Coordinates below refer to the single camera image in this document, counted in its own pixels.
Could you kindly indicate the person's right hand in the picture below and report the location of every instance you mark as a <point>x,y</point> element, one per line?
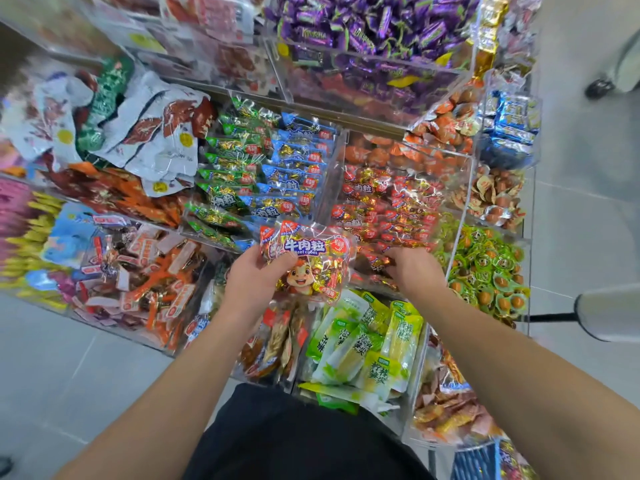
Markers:
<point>418,270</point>

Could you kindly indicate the person's left hand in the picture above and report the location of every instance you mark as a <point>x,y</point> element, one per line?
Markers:
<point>250,285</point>

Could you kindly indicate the handful of red snack packets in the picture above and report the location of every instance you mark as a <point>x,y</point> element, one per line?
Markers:
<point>310,255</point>

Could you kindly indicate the beef cube packets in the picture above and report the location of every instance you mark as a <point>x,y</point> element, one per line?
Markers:
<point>390,205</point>

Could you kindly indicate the row of green beef packets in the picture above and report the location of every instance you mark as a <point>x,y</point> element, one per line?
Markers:
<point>235,150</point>

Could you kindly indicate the row of blue beef packets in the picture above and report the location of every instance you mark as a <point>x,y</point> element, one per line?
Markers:
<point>300,155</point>

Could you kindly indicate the blue plastic shopping basket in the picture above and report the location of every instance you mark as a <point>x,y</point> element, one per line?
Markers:
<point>475,463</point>

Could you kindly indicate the clear acrylic snack shelves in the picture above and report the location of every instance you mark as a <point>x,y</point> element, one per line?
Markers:
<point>310,85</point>

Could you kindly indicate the person's left forearm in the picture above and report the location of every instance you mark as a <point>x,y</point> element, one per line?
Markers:
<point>160,410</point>

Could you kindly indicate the person's right forearm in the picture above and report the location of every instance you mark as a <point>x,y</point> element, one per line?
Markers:
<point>540,395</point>

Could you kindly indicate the person's black clothing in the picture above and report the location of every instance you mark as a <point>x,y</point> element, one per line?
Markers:
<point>300,440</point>

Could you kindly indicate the pile of beige packets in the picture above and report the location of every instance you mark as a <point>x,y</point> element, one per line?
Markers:
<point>265,340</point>

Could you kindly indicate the pile of green egg packets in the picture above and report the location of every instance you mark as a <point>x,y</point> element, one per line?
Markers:
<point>490,270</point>

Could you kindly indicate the pile of lime green packets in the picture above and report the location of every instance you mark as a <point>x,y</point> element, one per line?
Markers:
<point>360,345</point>

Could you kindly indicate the pile of red brown packets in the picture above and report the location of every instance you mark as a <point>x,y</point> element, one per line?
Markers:
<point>140,280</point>

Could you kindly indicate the black pole rod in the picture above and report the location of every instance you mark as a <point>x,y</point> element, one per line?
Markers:
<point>550,317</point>

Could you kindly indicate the pile of orange brown packets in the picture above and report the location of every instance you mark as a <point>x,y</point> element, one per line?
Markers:
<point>460,125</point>

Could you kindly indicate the pile of dark orange packets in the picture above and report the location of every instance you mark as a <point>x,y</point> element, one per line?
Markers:
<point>120,190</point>

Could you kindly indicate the pile of blue orange packets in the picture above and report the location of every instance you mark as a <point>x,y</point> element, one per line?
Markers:
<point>512,120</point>

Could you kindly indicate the blue toy candy packet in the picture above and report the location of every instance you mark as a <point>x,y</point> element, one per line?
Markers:
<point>70,235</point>

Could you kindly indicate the pile of white meat packets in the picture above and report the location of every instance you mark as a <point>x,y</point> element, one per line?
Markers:
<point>150,125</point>

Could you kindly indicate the pile of yellow candies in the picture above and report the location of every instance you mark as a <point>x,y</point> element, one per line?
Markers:
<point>30,245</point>

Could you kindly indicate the green vacuum packet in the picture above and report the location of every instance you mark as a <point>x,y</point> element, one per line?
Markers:
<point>105,100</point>

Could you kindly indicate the pile of purple candies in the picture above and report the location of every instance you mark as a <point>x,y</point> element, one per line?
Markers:
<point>380,25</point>

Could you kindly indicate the pile of pink candy sticks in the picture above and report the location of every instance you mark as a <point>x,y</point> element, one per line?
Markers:
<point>10,200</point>

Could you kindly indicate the pile of red sausage packets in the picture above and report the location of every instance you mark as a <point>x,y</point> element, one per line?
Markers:
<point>210,30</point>

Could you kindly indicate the pile of assorted small packets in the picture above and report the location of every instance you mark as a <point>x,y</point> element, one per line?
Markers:
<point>10,155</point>

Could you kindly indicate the pile of yellow packets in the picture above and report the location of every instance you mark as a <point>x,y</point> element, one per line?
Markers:
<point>55,20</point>

